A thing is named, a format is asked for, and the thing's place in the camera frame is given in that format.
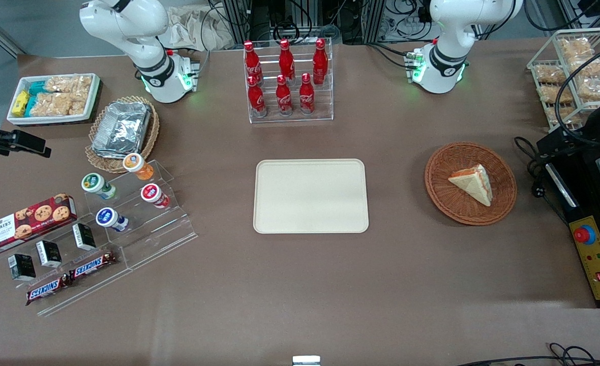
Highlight triangle sandwich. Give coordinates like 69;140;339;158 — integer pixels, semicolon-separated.
448;163;494;207

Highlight light woven wicker basket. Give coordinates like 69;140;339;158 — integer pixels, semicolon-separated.
85;96;160;174

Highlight white rectangular snack tray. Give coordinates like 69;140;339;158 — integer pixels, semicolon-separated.
6;73;101;126

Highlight brown wicker basket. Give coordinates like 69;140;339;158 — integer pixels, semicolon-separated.
424;141;518;226

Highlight beige plastic tray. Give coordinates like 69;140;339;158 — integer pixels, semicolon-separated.
253;159;370;234

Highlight clear cracker snack pack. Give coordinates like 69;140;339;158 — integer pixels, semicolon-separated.
572;58;600;77
547;104;583;125
577;79;600;102
540;84;575;105
557;38;595;59
534;64;567;84

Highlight yellow snack pack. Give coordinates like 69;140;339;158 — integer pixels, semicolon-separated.
11;90;30;116

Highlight clear rice cracker pack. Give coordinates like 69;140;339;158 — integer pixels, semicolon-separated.
45;75;93;95
28;91;88;117

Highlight black tabletop machine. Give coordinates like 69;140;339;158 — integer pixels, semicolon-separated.
544;147;600;308

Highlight green lid yogurt cup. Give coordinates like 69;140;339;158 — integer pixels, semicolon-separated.
81;173;117;200

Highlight red Walkers cookie box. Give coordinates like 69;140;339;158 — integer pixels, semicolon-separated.
0;193;78;256

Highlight stacked foil containers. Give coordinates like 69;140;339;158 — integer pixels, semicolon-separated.
91;102;152;158

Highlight red emergency stop button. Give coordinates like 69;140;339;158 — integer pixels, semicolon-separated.
573;224;596;246

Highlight small black box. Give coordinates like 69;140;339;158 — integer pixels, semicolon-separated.
36;240;63;268
8;253;37;282
72;223;97;251

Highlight blue lid yogurt cup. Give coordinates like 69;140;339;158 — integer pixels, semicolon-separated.
95;207;129;233

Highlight orange lid yogurt cup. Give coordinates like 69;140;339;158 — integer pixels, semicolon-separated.
123;152;155;181

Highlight grey metal bar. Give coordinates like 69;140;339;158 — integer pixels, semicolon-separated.
0;15;26;57

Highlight yellow control panel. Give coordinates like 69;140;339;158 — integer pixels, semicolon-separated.
568;216;600;301

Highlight red lid yogurt cup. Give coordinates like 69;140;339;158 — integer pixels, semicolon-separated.
140;184;170;209

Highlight Snickers chocolate bar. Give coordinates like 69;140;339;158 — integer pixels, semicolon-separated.
25;274;73;306
69;251;117;281

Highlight clear acrylic step stand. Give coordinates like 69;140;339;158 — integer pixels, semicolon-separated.
83;160;199;271
0;223;134;317

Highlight beige crumpled cloth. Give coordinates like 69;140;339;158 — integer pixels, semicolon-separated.
159;5;235;51

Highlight red cola bottle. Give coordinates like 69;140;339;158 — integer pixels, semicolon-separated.
243;41;264;84
247;75;268;118
298;73;316;115
275;75;294;116
278;39;296;84
312;38;329;86

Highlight black equipment rack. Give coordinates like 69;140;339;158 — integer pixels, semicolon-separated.
208;0;433;45

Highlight clear acrylic bottle rack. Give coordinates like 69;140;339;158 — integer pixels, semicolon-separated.
243;37;334;124

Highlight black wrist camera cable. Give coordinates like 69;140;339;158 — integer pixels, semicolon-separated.
554;43;600;135

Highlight silver machine handle bar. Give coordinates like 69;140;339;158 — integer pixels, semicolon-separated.
547;163;580;209

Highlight black power cable with plug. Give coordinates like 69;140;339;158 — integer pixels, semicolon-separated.
514;136;570;224

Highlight white wire rack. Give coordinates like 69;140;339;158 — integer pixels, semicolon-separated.
527;28;600;134

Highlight black floor cable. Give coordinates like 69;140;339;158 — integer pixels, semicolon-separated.
458;343;600;366

